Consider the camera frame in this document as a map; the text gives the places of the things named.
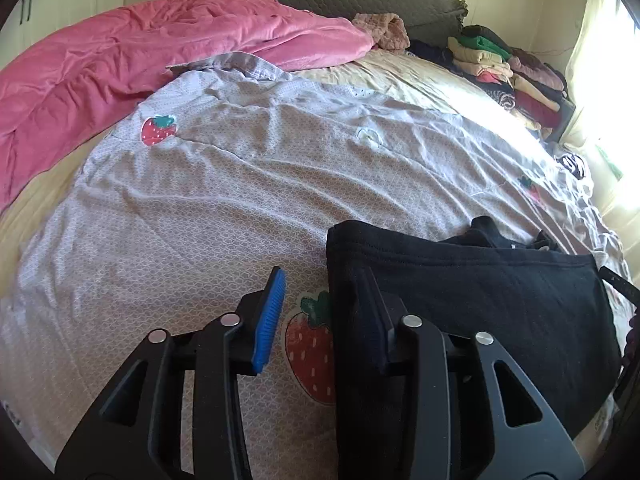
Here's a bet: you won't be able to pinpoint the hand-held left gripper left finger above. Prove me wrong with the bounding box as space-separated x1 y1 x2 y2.
55 266 287 480

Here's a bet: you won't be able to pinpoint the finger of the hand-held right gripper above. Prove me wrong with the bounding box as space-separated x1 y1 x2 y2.
599 267 640 307

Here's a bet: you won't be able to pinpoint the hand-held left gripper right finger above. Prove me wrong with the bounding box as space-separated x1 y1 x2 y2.
352 266 583 480

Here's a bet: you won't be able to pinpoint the black shirt with orange cuffs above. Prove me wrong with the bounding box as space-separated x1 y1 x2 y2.
325 216 626 480

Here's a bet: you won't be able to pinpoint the pile of folded clothes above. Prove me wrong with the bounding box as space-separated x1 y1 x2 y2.
447 25 571 136

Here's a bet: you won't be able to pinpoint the dark navy clothes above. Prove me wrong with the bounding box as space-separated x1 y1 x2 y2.
407 37 461 68

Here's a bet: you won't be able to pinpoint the black white patterned cloth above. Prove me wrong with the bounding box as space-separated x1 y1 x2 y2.
557 152 591 181

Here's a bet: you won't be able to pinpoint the grey strawberry print blanket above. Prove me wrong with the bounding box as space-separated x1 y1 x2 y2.
0 52 640 480

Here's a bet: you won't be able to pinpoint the dark box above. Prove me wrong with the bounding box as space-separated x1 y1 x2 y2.
547 95 576 143

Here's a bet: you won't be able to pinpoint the cream curtain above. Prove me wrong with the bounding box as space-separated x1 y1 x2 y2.
565 0 640 241

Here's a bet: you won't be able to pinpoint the cream bed sheet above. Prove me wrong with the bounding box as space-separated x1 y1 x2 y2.
0 50 556 231

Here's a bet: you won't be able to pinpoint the pink fluffy garment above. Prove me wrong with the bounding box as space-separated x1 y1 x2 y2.
352 12 411 53

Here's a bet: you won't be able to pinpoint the pink blanket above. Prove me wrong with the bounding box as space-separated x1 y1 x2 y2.
0 0 376 211

